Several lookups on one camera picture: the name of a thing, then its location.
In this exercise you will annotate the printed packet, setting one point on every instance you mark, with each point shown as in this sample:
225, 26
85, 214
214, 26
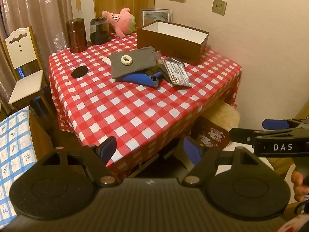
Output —
177, 72

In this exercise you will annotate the beige curtain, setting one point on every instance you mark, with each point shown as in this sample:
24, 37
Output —
36, 9

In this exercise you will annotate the white red printed cloth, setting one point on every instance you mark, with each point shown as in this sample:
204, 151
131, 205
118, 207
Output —
298, 224

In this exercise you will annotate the pink plush toy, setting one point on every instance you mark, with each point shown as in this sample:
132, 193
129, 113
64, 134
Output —
119, 21

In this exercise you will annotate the white wooden chair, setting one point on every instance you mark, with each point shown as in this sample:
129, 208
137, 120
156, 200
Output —
23, 89

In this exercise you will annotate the brown wooden canister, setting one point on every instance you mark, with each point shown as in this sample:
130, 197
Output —
76, 36

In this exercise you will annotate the person's right hand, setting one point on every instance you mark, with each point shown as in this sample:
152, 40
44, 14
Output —
297, 182

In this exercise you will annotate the glass picture frame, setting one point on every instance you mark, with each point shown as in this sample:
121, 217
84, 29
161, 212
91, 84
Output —
157, 15

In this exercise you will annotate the beige wall data panel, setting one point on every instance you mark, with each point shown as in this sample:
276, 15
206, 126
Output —
219, 6

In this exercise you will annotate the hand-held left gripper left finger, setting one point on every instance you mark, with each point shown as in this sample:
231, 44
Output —
108, 149

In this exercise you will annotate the dark glass jar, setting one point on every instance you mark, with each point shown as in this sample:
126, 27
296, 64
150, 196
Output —
99, 32

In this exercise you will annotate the red white checkered tablecloth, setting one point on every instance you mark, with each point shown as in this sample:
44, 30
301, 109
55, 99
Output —
120, 106

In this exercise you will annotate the dark red printed carton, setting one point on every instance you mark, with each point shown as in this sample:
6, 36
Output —
210, 135

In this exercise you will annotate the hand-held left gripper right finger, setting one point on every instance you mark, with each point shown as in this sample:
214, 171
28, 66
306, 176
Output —
192, 151

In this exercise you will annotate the grey microfibre cloth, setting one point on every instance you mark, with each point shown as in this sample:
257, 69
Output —
137, 64

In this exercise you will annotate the blue patterned white cloth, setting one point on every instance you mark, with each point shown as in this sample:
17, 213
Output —
14, 154

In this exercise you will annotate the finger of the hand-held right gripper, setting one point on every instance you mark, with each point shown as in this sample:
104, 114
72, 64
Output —
241, 136
275, 124

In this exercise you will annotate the black round coaster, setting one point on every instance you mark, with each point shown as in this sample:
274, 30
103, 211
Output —
79, 72

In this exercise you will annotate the brown storage box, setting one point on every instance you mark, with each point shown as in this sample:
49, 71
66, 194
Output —
169, 46

